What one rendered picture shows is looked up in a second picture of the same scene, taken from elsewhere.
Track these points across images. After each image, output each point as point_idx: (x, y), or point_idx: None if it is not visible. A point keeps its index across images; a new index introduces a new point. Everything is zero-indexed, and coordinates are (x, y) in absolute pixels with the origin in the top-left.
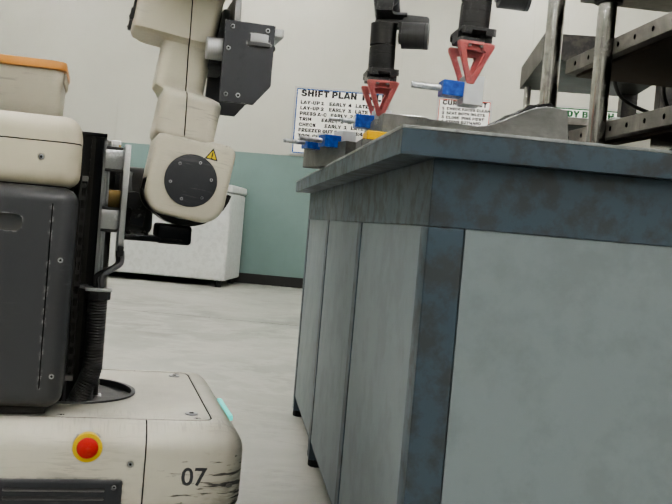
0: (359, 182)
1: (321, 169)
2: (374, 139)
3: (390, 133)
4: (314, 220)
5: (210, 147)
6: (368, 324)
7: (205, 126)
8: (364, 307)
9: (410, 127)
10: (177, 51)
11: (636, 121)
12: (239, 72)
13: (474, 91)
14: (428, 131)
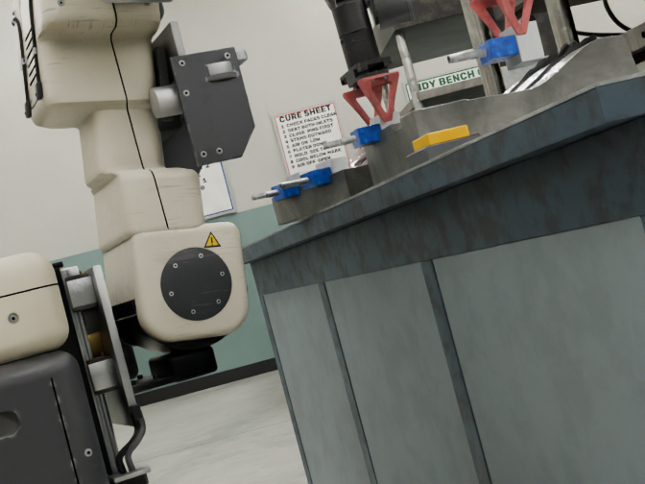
0: (398, 211)
1: (306, 219)
2: (489, 132)
3: (549, 108)
4: (277, 293)
5: (205, 230)
6: (517, 384)
7: (190, 205)
8: (492, 365)
9: (606, 84)
10: (115, 121)
11: (631, 38)
12: (210, 120)
13: (530, 42)
14: (629, 82)
